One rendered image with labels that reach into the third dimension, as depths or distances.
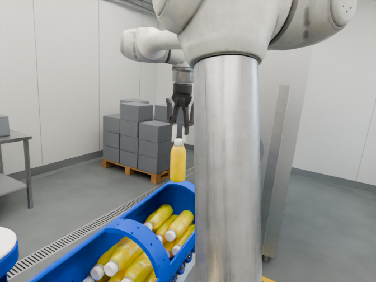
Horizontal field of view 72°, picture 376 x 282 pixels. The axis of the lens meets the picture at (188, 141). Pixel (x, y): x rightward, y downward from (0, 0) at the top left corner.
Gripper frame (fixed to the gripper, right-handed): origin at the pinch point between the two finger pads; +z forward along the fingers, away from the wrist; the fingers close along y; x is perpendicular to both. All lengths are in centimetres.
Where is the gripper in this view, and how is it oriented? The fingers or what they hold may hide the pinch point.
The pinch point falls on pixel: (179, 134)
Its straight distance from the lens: 106.2
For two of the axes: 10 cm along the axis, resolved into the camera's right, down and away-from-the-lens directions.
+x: -3.9, 1.9, -9.0
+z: -0.8, 9.7, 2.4
